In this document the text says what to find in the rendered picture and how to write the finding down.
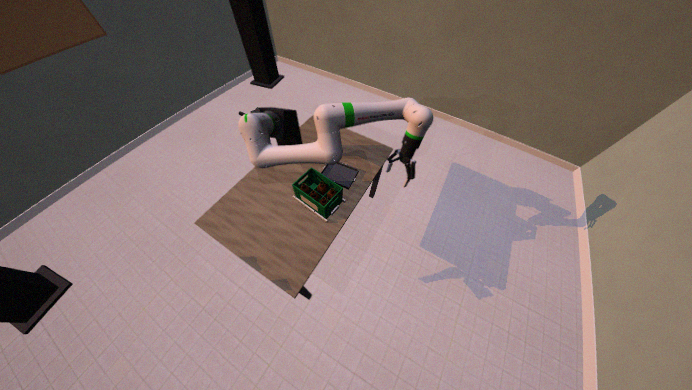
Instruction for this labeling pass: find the green plastic crate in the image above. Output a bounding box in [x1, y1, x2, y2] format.
[292, 167, 343, 219]

